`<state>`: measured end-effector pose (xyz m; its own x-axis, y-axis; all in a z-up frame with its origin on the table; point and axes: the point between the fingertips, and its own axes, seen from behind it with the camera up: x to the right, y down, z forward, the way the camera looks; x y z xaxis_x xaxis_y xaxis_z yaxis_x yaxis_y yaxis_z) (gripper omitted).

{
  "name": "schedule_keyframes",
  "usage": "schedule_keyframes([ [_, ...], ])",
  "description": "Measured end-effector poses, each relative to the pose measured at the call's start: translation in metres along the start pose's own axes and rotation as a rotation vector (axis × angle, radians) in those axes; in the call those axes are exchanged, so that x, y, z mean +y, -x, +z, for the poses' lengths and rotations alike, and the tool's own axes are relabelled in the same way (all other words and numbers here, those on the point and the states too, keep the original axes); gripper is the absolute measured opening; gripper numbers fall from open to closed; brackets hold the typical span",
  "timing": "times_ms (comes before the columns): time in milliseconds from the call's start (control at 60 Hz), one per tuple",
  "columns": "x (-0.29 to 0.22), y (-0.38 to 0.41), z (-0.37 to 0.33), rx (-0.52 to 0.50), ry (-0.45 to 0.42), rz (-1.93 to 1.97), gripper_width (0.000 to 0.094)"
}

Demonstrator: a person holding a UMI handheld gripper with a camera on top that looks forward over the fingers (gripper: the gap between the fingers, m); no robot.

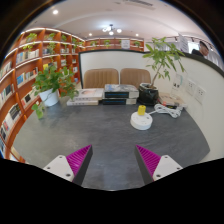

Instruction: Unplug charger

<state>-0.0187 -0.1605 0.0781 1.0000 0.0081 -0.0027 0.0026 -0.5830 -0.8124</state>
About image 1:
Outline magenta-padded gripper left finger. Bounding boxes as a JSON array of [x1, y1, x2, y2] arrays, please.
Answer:
[[43, 144, 94, 187]]

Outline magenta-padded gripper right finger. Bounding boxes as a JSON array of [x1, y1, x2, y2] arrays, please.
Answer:
[[134, 144, 184, 186]]

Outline yellow charger block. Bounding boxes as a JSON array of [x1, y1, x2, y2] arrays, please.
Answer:
[[137, 105, 147, 117]]

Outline round white power strip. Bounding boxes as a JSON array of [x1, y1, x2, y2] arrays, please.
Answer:
[[129, 111, 154, 131]]

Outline red and black book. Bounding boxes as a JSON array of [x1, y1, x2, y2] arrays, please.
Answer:
[[165, 103, 188, 110]]

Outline tan-covered book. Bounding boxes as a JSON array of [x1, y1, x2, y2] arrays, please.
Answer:
[[159, 92, 186, 106]]

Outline plain white book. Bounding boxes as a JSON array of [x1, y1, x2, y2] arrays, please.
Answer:
[[66, 99, 100, 107]]

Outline money tree in black pot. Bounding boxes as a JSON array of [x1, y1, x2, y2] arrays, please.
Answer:
[[138, 37, 186, 107]]

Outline white book with picture cover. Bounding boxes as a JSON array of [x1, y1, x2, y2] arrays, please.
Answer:
[[71, 87, 105, 102]]

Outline clear acrylic sign holder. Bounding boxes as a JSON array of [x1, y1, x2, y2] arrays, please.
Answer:
[[170, 73, 184, 98]]

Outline ivy plant in white pot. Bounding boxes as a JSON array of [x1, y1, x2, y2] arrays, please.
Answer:
[[31, 64, 80, 120]]

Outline thick dark-spined book, grey cover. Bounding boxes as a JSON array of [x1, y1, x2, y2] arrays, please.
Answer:
[[103, 83, 140, 100]]

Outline tan padded chair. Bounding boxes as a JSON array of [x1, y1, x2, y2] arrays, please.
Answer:
[[83, 68, 120, 90], [119, 67, 152, 89]]

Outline orange wooden shelf unit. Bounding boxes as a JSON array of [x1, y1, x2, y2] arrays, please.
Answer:
[[0, 27, 145, 164]]

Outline person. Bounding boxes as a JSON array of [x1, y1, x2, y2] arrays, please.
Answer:
[[191, 40, 211, 59]]

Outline white sign card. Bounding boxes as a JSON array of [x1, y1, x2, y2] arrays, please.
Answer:
[[178, 33, 190, 54]]

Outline ceiling lamp with round bulbs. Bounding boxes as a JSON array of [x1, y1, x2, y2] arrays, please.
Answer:
[[101, 23, 123, 36]]

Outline coiled white power cable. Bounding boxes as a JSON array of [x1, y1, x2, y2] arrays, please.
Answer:
[[148, 103, 183, 119]]

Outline white wall socket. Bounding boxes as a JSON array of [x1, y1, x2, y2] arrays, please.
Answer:
[[194, 85, 207, 104], [185, 78, 197, 97]]

